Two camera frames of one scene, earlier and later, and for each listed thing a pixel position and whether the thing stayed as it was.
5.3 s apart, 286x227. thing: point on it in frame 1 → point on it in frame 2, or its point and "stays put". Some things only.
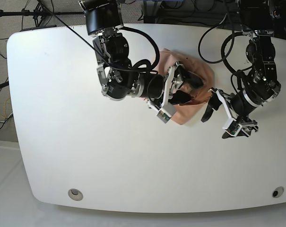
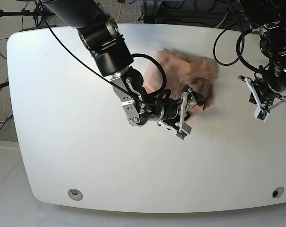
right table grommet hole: (278, 192) stays put
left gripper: (159, 87) → (176, 109)
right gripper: (242, 106) → (266, 93)
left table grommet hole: (75, 194) stays put
